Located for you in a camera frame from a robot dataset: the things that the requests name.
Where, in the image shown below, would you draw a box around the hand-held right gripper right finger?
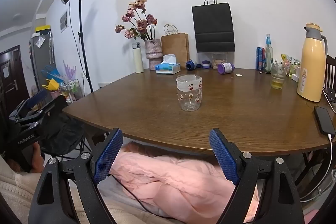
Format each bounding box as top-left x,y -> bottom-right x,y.
209,128 -> 305,224

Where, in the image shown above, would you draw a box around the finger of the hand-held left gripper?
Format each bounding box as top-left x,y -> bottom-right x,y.
15,95 -> 68,136
9,89 -> 56,123

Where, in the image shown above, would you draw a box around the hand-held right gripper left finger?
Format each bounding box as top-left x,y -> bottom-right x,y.
28,128 -> 124,224

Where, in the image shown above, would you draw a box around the clear printed cup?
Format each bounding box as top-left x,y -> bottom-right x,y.
176,73 -> 203,111

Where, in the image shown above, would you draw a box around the person's left forearm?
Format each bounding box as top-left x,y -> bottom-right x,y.
0,154 -> 46,224

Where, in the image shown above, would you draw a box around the person's left hand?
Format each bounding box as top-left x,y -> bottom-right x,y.
30,144 -> 46,172

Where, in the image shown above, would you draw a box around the blue hangers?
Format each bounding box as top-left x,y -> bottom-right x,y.
41,65 -> 65,81

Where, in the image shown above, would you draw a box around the dark brown door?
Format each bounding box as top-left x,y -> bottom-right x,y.
0,45 -> 30,119

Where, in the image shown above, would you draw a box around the purple plastic rack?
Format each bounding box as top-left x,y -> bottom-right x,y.
62,60 -> 77,81

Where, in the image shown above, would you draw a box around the grey refrigerator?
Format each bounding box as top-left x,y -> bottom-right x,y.
29,32 -> 54,94

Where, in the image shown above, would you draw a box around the pink quilted blanket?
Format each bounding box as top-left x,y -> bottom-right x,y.
97,142 -> 263,224

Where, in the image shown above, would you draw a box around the cream fleece clothing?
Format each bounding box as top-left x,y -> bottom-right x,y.
70,183 -> 189,224

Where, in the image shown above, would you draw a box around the purple bottle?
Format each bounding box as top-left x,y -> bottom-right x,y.
217,62 -> 235,74

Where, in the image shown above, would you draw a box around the glass of yellow liquid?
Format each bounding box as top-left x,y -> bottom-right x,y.
271,63 -> 287,90

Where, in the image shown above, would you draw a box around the clear container of grains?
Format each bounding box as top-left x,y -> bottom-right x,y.
211,52 -> 228,68

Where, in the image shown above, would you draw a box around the dark blue jar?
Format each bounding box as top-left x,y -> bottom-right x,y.
185,60 -> 202,70

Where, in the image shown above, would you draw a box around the cream thermos bottle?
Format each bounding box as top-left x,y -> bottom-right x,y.
132,42 -> 144,73

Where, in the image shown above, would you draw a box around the blue tissue box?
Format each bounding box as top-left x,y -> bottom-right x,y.
155,54 -> 181,75

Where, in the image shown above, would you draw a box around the blue drink can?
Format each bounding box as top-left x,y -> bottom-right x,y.
256,47 -> 265,71

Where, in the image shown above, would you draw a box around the black smartphone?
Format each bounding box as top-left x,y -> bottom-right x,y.
314,106 -> 336,135

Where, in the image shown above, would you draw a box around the glass bottle with blue label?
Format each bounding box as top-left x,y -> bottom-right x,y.
264,34 -> 274,73

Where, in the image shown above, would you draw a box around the pink ribbed vase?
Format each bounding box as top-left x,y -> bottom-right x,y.
144,39 -> 163,70

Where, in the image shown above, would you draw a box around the brown paper bag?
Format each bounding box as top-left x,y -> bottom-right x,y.
161,24 -> 190,65

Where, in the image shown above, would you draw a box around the dried pink flowers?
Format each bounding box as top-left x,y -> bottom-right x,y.
114,0 -> 158,41

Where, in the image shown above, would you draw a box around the yellow thermos jug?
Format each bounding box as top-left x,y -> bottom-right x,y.
297,23 -> 328,102

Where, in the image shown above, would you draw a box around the black paper bag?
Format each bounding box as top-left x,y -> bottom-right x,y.
192,0 -> 236,53

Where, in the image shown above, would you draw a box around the dark wooden chair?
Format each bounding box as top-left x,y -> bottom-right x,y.
322,55 -> 336,104

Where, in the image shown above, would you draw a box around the white wire cart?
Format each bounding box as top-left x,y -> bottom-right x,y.
59,79 -> 82,105

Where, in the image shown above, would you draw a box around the black cable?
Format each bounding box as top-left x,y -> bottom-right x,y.
106,174 -> 171,219

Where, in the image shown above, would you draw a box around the grey wall panel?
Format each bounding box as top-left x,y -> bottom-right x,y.
59,11 -> 69,33

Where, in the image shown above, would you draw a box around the white charging cable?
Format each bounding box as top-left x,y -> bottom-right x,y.
299,90 -> 336,203

